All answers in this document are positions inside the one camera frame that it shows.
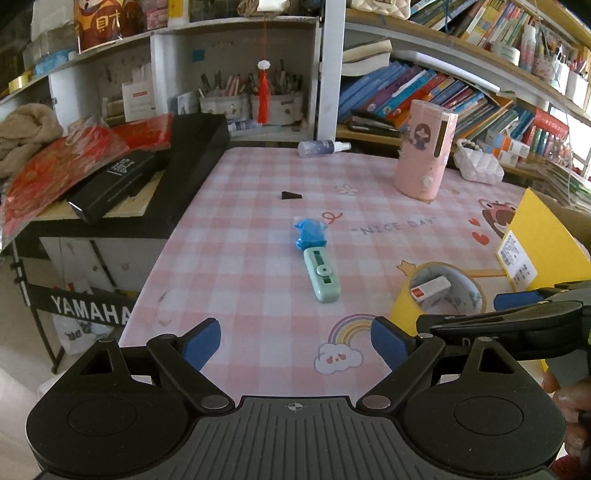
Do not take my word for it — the cream quilted handbag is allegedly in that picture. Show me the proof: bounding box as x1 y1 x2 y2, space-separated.
349 0 411 20

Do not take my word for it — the yellow cardboard box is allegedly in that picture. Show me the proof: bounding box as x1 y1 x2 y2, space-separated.
496 189 590 291

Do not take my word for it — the black rectangular box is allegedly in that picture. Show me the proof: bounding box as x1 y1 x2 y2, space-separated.
68 150 157 224

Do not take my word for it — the right white pen holder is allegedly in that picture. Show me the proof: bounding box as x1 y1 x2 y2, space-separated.
267 92 304 126

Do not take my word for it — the mint green correction tape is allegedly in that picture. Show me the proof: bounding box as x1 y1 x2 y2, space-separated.
303 247 341 303

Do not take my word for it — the person right hand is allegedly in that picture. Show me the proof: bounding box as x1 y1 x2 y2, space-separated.
542 369 591 468

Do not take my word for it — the white pen holder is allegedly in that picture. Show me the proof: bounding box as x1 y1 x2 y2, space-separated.
267 92 304 126
199 94 252 120

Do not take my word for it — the red gift bag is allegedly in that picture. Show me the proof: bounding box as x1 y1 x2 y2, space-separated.
1 114 172 248

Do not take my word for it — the white quilted pearl purse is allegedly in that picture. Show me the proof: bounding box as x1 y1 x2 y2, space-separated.
454 139 504 185

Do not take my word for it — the left white pen holder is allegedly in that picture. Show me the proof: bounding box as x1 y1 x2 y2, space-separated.
199 94 252 120

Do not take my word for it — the red tassel ornament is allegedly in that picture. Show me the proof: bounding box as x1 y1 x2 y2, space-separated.
257 59 270 125

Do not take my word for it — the clear spray bottle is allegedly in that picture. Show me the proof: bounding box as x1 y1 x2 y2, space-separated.
297 140 352 158

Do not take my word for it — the blue toy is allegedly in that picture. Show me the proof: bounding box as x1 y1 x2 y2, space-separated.
294 218 328 251

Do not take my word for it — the white printed card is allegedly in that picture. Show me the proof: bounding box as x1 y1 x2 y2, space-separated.
121 81 156 122

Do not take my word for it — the small black triangle piece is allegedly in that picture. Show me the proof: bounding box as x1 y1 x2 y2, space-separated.
280 191 303 200

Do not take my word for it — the yellow tape roll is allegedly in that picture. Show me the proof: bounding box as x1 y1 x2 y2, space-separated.
390 260 486 336

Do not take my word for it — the beige towel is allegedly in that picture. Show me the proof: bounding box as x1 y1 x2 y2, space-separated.
0 103 63 179

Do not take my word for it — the white bookshelf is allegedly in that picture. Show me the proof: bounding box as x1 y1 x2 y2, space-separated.
0 0 591 186

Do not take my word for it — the small red white box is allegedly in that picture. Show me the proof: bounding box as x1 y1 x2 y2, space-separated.
410 276 452 304

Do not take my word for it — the black yamaha keyboard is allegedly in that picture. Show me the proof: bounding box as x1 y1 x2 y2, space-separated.
8 112 232 375

